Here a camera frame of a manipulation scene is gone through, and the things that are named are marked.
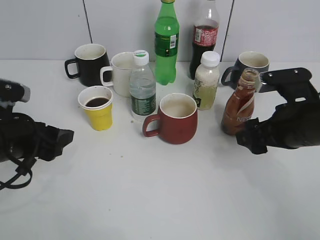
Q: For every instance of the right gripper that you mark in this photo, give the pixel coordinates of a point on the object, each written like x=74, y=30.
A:
x=257, y=136

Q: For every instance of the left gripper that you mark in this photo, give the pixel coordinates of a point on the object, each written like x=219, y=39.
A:
x=49, y=141

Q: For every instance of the brown Nescafe coffee bottle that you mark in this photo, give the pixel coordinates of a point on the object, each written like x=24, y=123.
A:
x=240, y=106

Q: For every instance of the yellow paper cup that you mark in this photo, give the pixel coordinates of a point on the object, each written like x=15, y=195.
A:
x=97, y=103

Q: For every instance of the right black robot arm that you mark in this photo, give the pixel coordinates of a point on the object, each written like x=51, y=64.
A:
x=291, y=126

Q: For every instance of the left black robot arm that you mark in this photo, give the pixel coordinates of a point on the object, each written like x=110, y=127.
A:
x=19, y=131

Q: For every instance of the dark grey mug right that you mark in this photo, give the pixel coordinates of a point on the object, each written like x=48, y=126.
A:
x=247, y=59

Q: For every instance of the white-capped milky drink bottle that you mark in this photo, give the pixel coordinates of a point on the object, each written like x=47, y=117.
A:
x=206, y=81

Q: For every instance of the black mug left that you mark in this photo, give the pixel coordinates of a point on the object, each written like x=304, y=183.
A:
x=89, y=60

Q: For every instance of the red ceramic mug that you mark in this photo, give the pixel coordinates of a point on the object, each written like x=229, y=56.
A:
x=176, y=120

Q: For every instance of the white ceramic mug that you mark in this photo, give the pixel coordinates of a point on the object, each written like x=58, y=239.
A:
x=121, y=69

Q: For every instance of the clear water bottle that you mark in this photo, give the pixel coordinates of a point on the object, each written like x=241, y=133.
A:
x=142, y=87

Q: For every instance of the cola bottle red label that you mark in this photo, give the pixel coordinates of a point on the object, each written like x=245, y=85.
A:
x=205, y=33

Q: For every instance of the green soda bottle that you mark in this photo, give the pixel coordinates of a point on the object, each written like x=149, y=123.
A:
x=166, y=41

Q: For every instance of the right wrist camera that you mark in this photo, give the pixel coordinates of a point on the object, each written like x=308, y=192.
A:
x=291, y=84

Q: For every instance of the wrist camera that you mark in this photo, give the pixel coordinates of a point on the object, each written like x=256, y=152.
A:
x=291, y=84
x=12, y=92

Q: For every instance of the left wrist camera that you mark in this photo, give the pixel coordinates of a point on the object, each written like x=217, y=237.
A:
x=12, y=92

